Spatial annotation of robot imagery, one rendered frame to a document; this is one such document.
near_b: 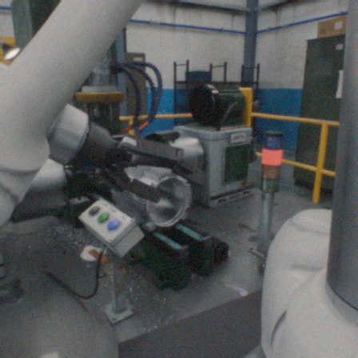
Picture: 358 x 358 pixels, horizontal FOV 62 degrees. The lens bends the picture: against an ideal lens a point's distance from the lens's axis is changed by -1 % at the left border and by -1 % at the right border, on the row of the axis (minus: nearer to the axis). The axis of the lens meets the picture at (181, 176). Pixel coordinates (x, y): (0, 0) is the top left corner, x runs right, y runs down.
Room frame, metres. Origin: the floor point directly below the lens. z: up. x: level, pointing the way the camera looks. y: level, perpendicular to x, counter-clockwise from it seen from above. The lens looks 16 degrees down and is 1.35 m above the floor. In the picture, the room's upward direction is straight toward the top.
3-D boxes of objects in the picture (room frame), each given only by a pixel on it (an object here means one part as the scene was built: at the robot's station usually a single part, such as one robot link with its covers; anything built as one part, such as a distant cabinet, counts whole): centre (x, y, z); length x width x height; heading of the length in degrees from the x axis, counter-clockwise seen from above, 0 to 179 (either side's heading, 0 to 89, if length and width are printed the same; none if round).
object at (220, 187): (1.54, -0.18, 0.99); 0.35 x 0.31 x 0.37; 129
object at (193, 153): (1.38, 0.03, 1.04); 0.41 x 0.25 x 0.25; 129
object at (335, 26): (4.12, -1.97, 2.07); 0.40 x 0.30 x 0.21; 21
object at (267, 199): (0.94, -0.29, 1.01); 0.08 x 0.08 x 0.42; 39
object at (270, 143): (0.94, -0.29, 1.19); 0.06 x 0.06 x 0.04
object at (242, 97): (1.54, -0.23, 1.16); 0.33 x 0.26 x 0.42; 129
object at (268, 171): (0.94, -0.29, 1.10); 0.06 x 0.06 x 0.04
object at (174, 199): (0.94, 0.10, 1.01); 0.20 x 0.19 x 0.19; 39
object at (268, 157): (0.94, -0.29, 1.14); 0.06 x 0.06 x 0.04
